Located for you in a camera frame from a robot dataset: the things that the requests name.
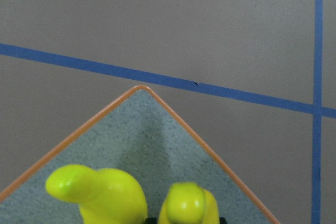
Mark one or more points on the grey square plate orange rim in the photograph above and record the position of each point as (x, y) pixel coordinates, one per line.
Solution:
(138, 133)

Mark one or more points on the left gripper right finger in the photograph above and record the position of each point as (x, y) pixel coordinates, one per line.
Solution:
(222, 220)

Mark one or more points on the yellow banana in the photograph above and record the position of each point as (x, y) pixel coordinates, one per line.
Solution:
(187, 202)
(106, 195)

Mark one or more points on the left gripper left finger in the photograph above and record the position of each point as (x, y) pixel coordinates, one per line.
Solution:
(151, 220)

